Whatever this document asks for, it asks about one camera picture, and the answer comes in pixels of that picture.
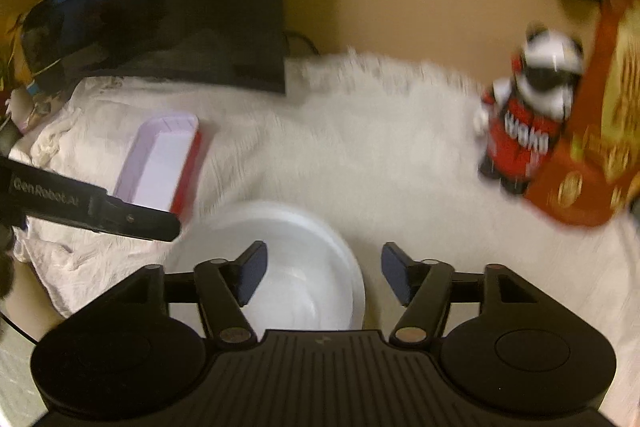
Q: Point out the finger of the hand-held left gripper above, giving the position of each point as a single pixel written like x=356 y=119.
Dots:
x=140 y=222

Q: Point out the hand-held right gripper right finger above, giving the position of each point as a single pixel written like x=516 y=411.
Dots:
x=396 y=273

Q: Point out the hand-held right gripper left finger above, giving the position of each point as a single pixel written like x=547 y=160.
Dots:
x=250 y=273

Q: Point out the white plastic bowl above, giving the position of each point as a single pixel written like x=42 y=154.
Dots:
x=310 y=257

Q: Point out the red tray with white inside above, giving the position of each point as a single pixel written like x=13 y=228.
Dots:
x=160 y=162

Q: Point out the white fringed cloth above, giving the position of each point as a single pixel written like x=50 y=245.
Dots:
x=375 y=157

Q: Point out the dark blurry object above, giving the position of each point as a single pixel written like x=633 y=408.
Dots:
x=42 y=42

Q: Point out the panda figurine in red jacket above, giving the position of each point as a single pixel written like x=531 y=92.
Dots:
x=520 y=137

